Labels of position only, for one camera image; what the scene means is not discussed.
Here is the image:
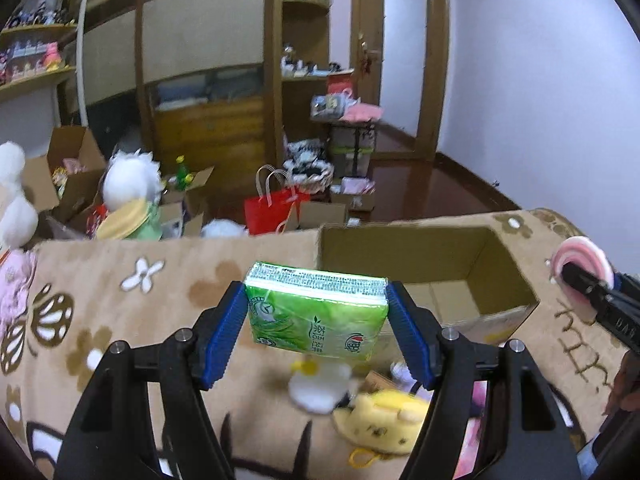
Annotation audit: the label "brown flower printed blanket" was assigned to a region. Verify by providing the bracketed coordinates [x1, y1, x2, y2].
[0, 208, 640, 480]

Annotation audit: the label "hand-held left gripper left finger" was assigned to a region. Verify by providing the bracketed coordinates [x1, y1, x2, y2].
[52, 281, 249, 480]

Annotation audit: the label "white haired plush doll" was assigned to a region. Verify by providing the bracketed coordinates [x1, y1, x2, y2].
[102, 149, 163, 211]

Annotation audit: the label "red paper bag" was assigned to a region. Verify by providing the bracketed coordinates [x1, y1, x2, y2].
[244, 165, 311, 236]

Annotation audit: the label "wooden wall shelf unit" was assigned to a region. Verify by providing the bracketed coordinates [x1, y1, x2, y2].
[0, 0, 93, 126]

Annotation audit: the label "flat cardboard box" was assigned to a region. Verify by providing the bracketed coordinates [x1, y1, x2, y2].
[277, 201, 351, 233]

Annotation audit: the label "green tissue pack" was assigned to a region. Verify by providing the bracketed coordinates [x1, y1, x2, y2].
[244, 261, 390, 361]

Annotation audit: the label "white flower plush cushion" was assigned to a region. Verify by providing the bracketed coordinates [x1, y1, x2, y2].
[0, 142, 40, 251]

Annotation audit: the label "green bottle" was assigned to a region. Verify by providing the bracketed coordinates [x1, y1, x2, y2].
[175, 156, 196, 188]

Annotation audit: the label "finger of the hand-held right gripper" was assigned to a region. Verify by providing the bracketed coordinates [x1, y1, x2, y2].
[562, 262, 640, 356]
[611, 271, 640, 302]

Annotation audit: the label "row of pink display boxes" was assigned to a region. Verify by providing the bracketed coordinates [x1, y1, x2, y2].
[0, 42, 48, 83]

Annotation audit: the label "pink round striped plush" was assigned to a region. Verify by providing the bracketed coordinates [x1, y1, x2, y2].
[547, 236, 613, 318]

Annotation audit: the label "small side table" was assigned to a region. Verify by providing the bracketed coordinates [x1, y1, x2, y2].
[310, 110, 381, 181]

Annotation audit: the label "person's blue jeans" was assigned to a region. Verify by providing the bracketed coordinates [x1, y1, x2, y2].
[577, 427, 626, 480]

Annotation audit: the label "red snack box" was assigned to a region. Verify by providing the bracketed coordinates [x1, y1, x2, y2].
[87, 205, 108, 236]

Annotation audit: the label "row of dark figurines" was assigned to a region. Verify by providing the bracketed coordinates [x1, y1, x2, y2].
[5, 0, 76, 28]

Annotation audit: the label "wooden wardrobe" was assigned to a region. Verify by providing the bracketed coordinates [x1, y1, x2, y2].
[80, 0, 333, 181]

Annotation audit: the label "yellow plush toy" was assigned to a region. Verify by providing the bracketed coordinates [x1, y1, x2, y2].
[332, 391, 432, 467]

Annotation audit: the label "pink floral cloth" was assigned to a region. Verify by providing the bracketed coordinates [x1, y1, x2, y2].
[0, 250, 38, 331]

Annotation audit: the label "small purple plush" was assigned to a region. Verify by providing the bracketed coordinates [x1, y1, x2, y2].
[390, 360, 418, 392]

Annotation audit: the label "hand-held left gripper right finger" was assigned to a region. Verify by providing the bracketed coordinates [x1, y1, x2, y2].
[386, 280, 583, 480]

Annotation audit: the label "pink folded cloth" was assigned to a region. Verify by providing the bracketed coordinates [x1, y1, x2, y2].
[340, 102, 383, 123]

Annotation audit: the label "clear storage bin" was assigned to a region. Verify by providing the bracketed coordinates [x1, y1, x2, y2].
[330, 127, 376, 178]

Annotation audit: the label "wooden door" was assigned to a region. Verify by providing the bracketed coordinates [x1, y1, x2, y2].
[350, 0, 451, 161]

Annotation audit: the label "basket with black white cloth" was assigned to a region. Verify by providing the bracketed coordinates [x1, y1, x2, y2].
[285, 140, 335, 193]

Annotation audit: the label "yellow lidded green container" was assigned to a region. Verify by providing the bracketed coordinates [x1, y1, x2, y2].
[95, 199, 163, 241]

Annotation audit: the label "white plush toy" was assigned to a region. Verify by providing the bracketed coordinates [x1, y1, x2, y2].
[289, 359, 353, 415]

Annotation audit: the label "white fluffy item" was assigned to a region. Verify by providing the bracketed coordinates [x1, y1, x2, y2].
[201, 219, 248, 238]

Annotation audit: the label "person's right hand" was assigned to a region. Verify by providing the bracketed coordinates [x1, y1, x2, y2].
[602, 347, 640, 418]

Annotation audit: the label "small cardboard box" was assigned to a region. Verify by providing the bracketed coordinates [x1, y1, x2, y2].
[160, 166, 216, 238]

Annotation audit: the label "low box with pink items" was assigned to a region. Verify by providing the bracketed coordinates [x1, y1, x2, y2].
[330, 177, 377, 211]

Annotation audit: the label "large open cardboard box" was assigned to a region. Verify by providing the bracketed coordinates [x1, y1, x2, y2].
[22, 125, 108, 223]

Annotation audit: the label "red gift box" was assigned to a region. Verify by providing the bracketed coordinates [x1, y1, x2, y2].
[326, 72, 356, 98]

